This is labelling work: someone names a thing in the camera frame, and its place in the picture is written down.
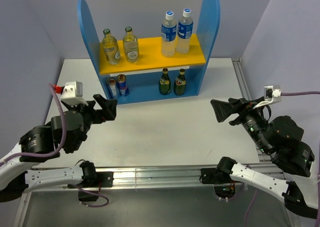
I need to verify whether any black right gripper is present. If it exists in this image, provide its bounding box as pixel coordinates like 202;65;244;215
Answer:
208;94;270;152

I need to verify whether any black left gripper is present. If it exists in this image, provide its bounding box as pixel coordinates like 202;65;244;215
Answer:
65;93;118;151

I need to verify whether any green Perrier bottle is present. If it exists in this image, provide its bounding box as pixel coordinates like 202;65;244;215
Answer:
173;68;186;96
158;68;171;95

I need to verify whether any blue and yellow shelf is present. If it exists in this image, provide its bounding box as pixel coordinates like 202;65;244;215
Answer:
77;0;221;104

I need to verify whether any Chang soda water bottle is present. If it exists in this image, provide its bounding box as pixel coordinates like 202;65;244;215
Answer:
122;26;140;63
102;28;121;65

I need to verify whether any Pocari Sweat bottle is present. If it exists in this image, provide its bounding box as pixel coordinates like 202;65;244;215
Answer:
175;8;194;55
161;10;177;58

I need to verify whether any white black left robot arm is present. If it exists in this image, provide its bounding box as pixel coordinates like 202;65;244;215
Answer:
0;94;118;203

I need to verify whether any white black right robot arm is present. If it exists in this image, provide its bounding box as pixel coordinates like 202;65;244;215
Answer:
210;98;320;221

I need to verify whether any Red Bull can left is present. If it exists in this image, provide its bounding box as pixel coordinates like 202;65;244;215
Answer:
106;77;120;99

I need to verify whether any red bull can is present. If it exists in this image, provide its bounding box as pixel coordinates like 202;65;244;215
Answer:
106;77;120;99
116;74;130;96

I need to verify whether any Red Bull can right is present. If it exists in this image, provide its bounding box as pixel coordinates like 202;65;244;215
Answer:
116;74;130;96

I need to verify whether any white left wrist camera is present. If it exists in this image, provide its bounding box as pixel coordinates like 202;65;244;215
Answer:
53;81;89;107

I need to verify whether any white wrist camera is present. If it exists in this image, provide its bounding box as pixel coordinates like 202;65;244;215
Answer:
53;81;89;107
253;85;282;109

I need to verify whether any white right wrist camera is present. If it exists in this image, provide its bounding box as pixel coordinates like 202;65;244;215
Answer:
253;85;282;109

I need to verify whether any aluminium rail frame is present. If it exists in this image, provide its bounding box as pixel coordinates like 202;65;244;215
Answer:
14;58;300;227

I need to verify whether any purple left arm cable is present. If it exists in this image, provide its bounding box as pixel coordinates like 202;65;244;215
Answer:
0;83;110;208

